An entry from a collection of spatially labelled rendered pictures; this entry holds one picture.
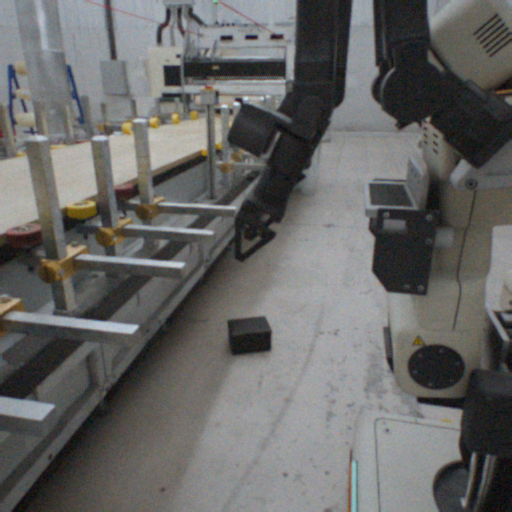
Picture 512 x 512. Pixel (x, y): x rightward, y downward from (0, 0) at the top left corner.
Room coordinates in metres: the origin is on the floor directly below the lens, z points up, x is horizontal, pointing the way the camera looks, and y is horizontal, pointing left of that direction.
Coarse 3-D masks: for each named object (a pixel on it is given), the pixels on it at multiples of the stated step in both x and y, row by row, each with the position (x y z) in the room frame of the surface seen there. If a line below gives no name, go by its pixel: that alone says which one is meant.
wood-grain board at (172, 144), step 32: (160, 128) 3.75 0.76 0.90; (192, 128) 3.75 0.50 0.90; (64, 160) 2.13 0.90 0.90; (128, 160) 2.14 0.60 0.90; (160, 160) 2.14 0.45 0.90; (0, 192) 1.47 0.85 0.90; (32, 192) 1.47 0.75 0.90; (64, 192) 1.48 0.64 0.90; (96, 192) 1.48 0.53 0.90; (0, 224) 1.11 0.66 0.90; (32, 224) 1.14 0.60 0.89
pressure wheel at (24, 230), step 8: (8, 232) 1.03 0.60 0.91; (16, 232) 1.03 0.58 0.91; (24, 232) 1.03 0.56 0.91; (32, 232) 1.03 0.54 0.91; (40, 232) 1.05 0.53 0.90; (8, 240) 1.02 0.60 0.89; (16, 240) 1.02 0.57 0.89; (24, 240) 1.02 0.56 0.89; (32, 240) 1.03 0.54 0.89; (40, 240) 1.05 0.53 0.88; (24, 248) 1.05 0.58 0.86
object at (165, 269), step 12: (24, 252) 1.05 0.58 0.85; (36, 252) 1.05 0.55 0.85; (24, 264) 1.04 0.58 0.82; (36, 264) 1.03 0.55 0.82; (84, 264) 1.01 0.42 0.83; (96, 264) 1.00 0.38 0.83; (108, 264) 0.99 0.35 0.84; (120, 264) 0.99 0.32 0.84; (132, 264) 0.98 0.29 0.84; (144, 264) 0.97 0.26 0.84; (156, 264) 0.97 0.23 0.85; (168, 264) 0.97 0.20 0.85; (180, 264) 0.97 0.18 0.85; (156, 276) 0.97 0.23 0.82; (168, 276) 0.96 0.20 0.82; (180, 276) 0.95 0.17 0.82
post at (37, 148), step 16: (32, 144) 0.98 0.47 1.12; (48, 144) 1.00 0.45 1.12; (32, 160) 0.98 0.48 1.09; (48, 160) 0.99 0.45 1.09; (32, 176) 0.98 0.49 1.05; (48, 176) 0.99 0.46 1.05; (48, 192) 0.98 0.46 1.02; (48, 208) 0.97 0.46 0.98; (48, 224) 0.98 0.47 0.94; (48, 240) 0.98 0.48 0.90; (64, 240) 1.00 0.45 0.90; (48, 256) 0.98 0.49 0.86; (64, 256) 0.99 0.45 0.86; (64, 288) 0.97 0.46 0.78; (64, 304) 0.97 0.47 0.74
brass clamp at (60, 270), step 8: (72, 248) 1.05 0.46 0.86; (80, 248) 1.06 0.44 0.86; (72, 256) 1.01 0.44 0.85; (48, 264) 0.95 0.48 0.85; (56, 264) 0.96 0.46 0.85; (64, 264) 0.98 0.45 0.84; (72, 264) 1.01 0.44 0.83; (40, 272) 0.95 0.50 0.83; (48, 272) 0.95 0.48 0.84; (56, 272) 0.95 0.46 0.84; (64, 272) 0.97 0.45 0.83; (72, 272) 1.00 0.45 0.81; (48, 280) 0.95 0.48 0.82; (56, 280) 0.95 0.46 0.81
